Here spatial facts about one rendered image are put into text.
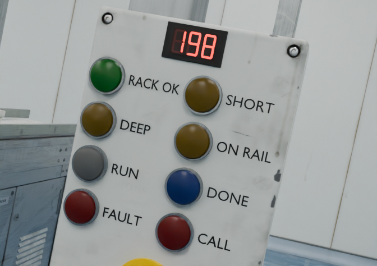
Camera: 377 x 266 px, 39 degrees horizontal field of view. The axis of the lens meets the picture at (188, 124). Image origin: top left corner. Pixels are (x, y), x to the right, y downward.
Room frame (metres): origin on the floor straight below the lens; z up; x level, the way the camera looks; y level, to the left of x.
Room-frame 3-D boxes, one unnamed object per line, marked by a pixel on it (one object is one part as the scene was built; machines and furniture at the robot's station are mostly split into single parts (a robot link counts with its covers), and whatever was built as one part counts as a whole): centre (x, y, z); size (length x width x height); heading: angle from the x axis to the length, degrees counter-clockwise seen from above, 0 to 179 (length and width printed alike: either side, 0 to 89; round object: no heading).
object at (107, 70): (0.42, 0.07, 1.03); 0.03 x 0.01 x 0.03; 76
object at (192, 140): (0.41, -0.01, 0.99); 0.03 x 0.01 x 0.03; 76
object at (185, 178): (0.41, -0.01, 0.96); 0.03 x 0.01 x 0.03; 76
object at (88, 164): (0.42, 0.07, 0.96); 0.03 x 0.01 x 0.03; 76
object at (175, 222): (0.41, -0.01, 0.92); 0.03 x 0.01 x 0.03; 76
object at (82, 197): (0.42, 0.07, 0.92); 0.03 x 0.01 x 0.03; 76
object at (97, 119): (0.42, 0.07, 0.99); 0.03 x 0.01 x 0.03; 76
